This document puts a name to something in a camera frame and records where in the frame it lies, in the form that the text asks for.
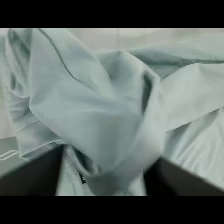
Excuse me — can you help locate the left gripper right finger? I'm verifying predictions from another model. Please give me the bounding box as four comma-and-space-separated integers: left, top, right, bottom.
143, 157, 224, 197

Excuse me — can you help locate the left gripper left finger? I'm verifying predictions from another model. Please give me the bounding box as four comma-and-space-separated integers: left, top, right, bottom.
0, 145, 65, 197

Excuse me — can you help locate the pale blue shirt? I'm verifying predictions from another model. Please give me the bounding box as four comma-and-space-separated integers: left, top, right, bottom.
0, 28, 224, 197

